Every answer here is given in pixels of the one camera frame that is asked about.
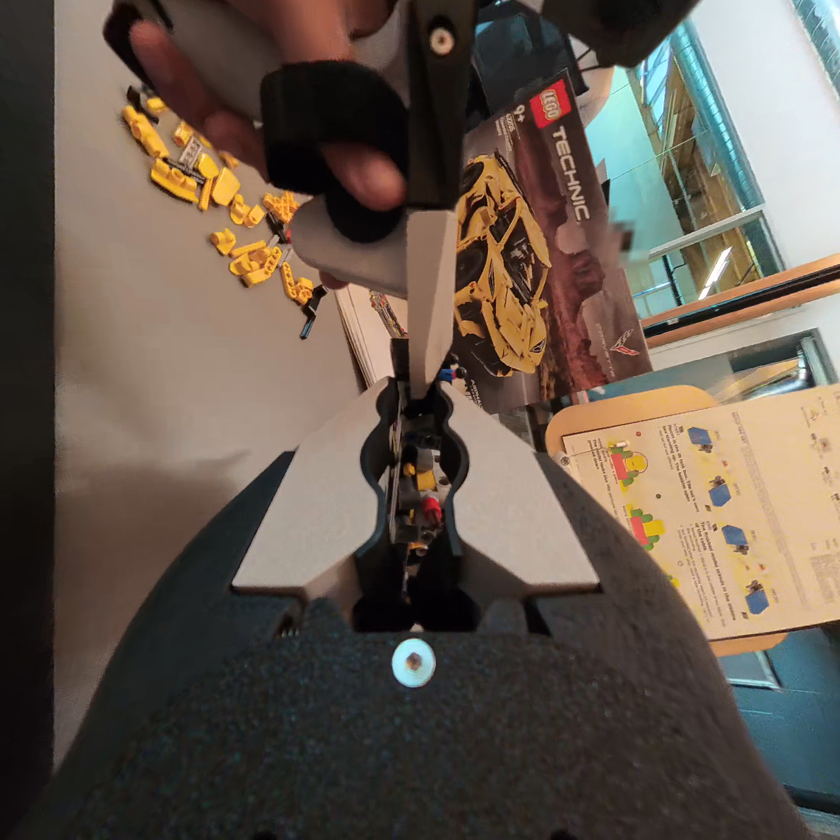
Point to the printed instruction sheet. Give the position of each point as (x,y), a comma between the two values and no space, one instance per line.
(722,512)

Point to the pile of yellow lego pieces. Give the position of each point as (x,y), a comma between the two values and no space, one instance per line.
(216,184)

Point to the lego instruction booklet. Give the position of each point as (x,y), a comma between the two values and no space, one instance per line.
(367,334)

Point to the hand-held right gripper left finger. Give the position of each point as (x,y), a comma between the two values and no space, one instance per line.
(308,518)

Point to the grey lego chassis assembly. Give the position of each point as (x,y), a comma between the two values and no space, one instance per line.
(417,485)

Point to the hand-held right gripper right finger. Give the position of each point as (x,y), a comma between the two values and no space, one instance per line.
(525,518)

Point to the person's left hand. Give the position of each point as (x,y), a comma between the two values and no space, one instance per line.
(367,177)

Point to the dark lego set box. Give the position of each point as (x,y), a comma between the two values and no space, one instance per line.
(558,262)

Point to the black angled lego lever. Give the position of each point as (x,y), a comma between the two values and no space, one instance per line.
(313,312)

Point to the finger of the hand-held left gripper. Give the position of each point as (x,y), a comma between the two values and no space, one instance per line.
(430,295)

